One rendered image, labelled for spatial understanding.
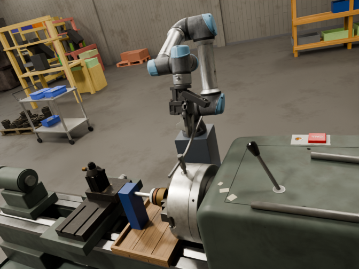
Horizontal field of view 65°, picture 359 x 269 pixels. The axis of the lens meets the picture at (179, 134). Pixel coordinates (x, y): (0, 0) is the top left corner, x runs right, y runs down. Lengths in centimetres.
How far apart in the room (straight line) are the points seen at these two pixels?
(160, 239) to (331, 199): 77
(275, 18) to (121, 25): 569
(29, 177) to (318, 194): 152
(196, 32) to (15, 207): 149
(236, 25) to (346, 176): 965
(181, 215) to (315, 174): 47
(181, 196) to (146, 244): 40
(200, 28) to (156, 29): 972
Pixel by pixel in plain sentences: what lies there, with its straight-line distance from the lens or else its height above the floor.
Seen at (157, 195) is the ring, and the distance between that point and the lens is 123.
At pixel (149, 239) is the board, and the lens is 139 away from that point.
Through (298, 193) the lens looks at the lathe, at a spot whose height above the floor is 125.
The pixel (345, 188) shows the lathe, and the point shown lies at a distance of 95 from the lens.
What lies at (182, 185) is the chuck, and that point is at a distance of 106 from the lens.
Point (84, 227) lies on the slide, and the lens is 148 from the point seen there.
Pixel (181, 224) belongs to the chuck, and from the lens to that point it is 108.
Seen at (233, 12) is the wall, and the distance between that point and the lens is 1042.
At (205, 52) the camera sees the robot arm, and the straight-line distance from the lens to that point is 155.
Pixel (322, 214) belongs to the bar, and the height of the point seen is 127.
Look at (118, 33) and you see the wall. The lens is 1200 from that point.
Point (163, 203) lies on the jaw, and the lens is 119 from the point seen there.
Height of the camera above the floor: 184
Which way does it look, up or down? 25 degrees down
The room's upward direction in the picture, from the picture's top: 14 degrees counter-clockwise
